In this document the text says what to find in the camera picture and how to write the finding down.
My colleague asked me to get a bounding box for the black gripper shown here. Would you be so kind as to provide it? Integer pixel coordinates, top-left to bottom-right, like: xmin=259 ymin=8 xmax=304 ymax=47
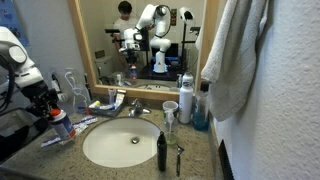
xmin=25 ymin=81 xmax=58 ymax=117

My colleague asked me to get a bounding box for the white can with orange lid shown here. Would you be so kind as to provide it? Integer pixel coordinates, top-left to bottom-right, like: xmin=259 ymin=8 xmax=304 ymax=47
xmin=49 ymin=109 xmax=76 ymax=140

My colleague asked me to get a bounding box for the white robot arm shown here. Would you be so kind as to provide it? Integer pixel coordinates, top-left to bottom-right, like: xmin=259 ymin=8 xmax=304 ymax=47
xmin=0 ymin=26 xmax=58 ymax=118

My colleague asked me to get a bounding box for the chrome tap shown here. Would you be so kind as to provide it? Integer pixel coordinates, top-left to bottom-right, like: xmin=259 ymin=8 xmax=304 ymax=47
xmin=129 ymin=99 xmax=151 ymax=117

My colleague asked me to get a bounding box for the electric toothbrush on charger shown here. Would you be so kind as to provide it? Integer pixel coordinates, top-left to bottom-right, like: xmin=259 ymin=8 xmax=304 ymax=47
xmin=51 ymin=74 xmax=67 ymax=102

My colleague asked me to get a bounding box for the black bin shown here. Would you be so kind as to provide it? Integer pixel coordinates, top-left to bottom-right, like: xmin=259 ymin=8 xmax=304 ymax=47
xmin=0 ymin=108 xmax=49 ymax=162

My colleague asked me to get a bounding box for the blue white blister pack strip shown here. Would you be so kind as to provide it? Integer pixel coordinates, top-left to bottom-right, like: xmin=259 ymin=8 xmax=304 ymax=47
xmin=73 ymin=116 xmax=98 ymax=128

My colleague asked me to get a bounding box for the black toiletry tray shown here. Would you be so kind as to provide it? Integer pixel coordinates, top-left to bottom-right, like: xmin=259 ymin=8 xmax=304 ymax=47
xmin=89 ymin=100 xmax=125 ymax=117

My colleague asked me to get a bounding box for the white oval sink basin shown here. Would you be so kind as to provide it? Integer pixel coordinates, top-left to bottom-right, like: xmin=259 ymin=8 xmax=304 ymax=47
xmin=83 ymin=117 xmax=160 ymax=168

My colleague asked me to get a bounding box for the wooden framed mirror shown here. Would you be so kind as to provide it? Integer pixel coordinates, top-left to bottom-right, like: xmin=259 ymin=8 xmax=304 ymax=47
xmin=66 ymin=0 xmax=221 ymax=102

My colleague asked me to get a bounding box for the black bottle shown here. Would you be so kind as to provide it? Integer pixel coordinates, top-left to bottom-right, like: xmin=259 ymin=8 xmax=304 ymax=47
xmin=157 ymin=132 xmax=167 ymax=172

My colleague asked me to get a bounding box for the white plastic cup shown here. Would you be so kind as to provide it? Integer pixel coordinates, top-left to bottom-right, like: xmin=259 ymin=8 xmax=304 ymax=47
xmin=162 ymin=101 xmax=178 ymax=114

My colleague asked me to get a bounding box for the clear spray bottle green liquid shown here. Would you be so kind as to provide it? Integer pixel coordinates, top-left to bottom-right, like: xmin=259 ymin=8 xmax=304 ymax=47
xmin=165 ymin=109 xmax=177 ymax=145

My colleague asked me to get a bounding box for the white water bottle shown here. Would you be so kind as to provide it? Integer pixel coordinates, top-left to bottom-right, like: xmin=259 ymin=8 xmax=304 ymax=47
xmin=179 ymin=72 xmax=193 ymax=124

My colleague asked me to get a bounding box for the black razor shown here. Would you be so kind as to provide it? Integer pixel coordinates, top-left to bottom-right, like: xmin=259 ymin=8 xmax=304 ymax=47
xmin=176 ymin=145 xmax=184 ymax=177

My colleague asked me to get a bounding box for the blue mouthwash bottle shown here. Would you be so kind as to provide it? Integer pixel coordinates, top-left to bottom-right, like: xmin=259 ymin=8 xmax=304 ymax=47
xmin=193 ymin=81 xmax=209 ymax=131

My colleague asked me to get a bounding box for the white hanging towel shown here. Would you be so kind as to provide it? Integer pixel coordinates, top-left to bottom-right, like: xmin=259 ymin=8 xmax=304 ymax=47
xmin=201 ymin=0 xmax=269 ymax=121

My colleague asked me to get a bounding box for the blue wall poster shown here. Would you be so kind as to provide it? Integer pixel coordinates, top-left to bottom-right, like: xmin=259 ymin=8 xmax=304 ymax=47
xmin=0 ymin=0 xmax=29 ymax=46

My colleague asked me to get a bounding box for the black wall vent grille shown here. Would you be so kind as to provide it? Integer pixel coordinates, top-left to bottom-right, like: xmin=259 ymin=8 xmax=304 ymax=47
xmin=218 ymin=141 xmax=235 ymax=180

